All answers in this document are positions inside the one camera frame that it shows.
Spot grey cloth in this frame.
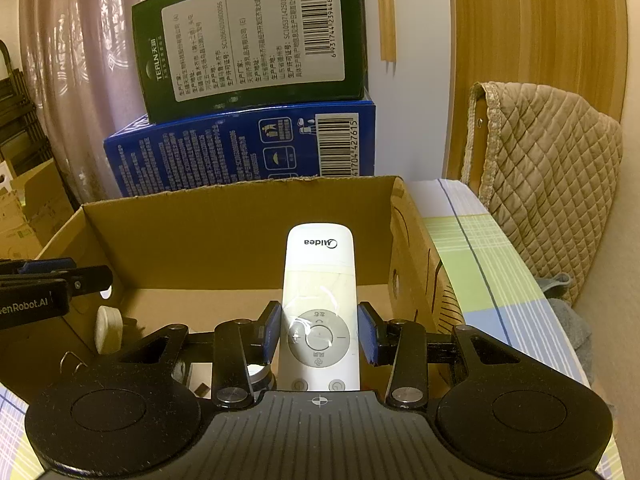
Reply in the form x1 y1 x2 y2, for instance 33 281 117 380
535 272 594 386

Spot blue carton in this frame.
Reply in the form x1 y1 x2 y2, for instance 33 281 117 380
103 87 377 200

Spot white remote control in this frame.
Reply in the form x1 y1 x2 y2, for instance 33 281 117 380
276 223 362 392

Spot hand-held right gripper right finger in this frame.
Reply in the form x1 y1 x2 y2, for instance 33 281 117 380
356 302 532 408

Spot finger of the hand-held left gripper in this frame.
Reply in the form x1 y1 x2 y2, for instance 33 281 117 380
0 258 77 277
0 265 114 298

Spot wooden wardrobe panel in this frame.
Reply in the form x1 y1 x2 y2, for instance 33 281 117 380
445 0 628 181

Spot green jar with white lid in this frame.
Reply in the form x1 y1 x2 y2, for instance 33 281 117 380
96 306 125 354

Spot cardboard box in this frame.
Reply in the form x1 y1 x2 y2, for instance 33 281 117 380
0 175 468 403

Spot mauve curtain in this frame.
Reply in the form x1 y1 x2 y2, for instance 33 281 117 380
17 0 151 211

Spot beige quilted cloth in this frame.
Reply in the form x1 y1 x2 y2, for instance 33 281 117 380
461 81 623 307

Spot metal wire clip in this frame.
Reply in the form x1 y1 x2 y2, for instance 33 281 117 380
60 351 89 376

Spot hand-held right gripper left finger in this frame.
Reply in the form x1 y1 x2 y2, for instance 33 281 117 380
112 301 282 408

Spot flattened cardboard boxes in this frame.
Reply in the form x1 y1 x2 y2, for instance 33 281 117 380
0 157 76 261

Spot dark folding rack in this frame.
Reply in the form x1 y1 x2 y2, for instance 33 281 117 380
0 40 56 176

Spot wooden wall sticks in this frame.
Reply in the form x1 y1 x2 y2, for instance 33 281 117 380
377 0 399 74

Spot dark green carton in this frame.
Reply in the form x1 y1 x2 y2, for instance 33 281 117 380
131 0 371 125

